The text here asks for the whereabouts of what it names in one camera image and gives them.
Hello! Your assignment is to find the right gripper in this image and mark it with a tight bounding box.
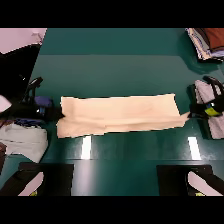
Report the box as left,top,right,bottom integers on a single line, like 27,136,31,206
187,102,224,120

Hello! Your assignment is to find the cream garment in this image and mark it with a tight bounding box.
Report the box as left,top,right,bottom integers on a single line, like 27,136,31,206
55,93,191,139

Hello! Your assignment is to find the brown garment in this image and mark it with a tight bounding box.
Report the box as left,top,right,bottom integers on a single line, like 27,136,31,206
203,27,224,52

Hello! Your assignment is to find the purple garment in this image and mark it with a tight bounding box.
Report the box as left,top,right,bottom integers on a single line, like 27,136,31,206
13,95,55,128

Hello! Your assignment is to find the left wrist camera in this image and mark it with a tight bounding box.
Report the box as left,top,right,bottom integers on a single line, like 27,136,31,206
22,76,44,103

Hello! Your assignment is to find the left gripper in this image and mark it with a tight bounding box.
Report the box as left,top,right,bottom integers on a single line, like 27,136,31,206
34,105,65,122

